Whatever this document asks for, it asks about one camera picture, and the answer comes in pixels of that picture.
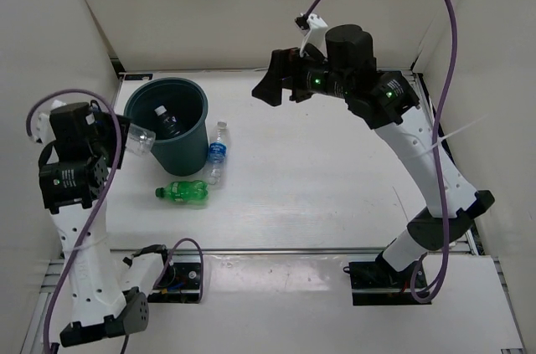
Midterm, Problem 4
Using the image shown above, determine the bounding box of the green plastic soda bottle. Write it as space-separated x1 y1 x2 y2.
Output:
155 180 209 204

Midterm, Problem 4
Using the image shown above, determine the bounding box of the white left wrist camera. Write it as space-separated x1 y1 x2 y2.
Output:
33 100 66 145

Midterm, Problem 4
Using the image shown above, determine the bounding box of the small blue label water bottle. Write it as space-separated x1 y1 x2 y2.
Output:
204 121 229 185

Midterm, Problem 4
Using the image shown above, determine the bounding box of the clear unlabelled plastic bottle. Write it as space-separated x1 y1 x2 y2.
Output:
154 105 183 139

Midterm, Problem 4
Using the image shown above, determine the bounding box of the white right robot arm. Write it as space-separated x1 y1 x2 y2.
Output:
252 24 495 287

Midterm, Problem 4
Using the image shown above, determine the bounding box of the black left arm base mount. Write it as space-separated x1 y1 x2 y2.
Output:
148 254 204 304

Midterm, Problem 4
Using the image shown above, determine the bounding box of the blue label white cap bottle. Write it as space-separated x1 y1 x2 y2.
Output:
125 124 156 156

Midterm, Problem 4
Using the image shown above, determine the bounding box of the dark green ribbed plastic bin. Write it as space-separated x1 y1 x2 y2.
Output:
124 78 209 177

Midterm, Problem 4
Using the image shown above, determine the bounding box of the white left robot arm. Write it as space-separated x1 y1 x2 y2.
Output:
39 101 176 347

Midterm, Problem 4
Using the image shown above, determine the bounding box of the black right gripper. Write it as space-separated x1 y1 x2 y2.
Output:
252 44 353 108

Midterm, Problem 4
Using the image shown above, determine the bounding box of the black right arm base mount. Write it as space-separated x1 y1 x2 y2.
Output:
343 255 419 306

